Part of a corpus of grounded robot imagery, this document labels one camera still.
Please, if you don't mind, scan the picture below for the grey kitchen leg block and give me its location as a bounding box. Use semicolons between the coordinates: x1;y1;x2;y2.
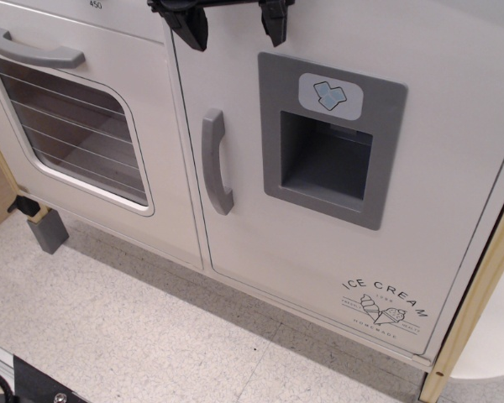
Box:
28;210;69;254

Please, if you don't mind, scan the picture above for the black clamp bracket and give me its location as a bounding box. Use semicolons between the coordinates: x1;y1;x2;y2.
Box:
7;195;40;217

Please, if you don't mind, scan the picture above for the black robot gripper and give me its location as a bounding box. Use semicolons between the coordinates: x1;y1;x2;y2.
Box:
147;0;291;51

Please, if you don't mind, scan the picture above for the grey ice dispenser panel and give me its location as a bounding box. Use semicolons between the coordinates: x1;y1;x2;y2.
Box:
258;52;408;231

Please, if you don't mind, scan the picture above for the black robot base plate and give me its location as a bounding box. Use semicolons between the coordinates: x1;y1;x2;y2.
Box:
13;356;87;403

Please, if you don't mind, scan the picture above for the white toy oven door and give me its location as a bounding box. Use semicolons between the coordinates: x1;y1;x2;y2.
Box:
0;1;202;269

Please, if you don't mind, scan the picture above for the grey oven door handle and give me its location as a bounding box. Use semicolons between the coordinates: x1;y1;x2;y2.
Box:
0;28;86;69

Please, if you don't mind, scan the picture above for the light wooden side post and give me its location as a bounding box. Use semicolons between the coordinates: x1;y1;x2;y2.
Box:
418;206;504;402

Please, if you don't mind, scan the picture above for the white toy fridge door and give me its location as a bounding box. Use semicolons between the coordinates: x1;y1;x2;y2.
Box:
151;1;504;369

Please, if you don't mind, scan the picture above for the grey fridge door handle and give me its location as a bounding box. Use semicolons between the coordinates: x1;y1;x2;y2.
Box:
202;108;234;216

